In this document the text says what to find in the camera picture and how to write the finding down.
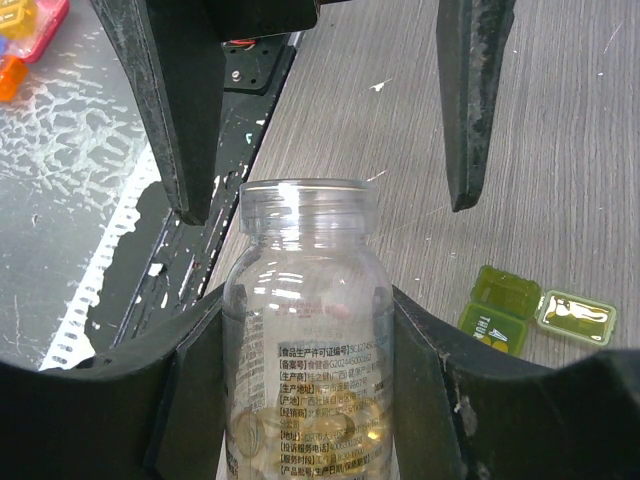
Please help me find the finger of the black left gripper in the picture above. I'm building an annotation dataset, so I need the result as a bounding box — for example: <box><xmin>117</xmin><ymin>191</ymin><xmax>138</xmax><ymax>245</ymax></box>
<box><xmin>436</xmin><ymin>0</ymin><xmax>515</xmax><ymax>212</ymax></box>

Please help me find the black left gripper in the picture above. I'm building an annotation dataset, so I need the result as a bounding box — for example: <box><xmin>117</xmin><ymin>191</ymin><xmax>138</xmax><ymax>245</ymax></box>
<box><xmin>92</xmin><ymin>0</ymin><xmax>320</xmax><ymax>225</ymax></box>

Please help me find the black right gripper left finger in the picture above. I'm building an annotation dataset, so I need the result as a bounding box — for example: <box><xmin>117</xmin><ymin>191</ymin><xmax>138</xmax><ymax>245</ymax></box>
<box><xmin>1</xmin><ymin>288</ymin><xmax>225</xmax><ymax>479</ymax></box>

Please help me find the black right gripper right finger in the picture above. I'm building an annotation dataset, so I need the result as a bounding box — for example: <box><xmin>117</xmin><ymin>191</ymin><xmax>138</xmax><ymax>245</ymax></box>
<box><xmin>393</xmin><ymin>292</ymin><xmax>639</xmax><ymax>479</ymax></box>

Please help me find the green pill organizer box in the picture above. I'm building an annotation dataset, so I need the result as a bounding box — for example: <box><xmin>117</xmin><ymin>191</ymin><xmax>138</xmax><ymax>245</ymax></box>
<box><xmin>458</xmin><ymin>265</ymin><xmax>617</xmax><ymax>356</ymax></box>

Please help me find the clear pill bottle orange cap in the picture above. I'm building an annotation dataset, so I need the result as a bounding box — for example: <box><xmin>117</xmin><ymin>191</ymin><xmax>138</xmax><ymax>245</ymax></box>
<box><xmin>222</xmin><ymin>179</ymin><xmax>394</xmax><ymax>479</ymax></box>

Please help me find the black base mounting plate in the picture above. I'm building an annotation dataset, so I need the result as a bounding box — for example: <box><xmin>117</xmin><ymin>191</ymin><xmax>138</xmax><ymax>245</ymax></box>
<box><xmin>85</xmin><ymin>35</ymin><xmax>296</xmax><ymax>353</ymax></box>

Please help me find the colourful pill organizer case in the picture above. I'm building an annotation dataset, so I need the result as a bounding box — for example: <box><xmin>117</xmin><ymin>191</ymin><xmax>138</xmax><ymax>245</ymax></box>
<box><xmin>1</xmin><ymin>0</ymin><xmax>70</xmax><ymax>102</ymax></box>

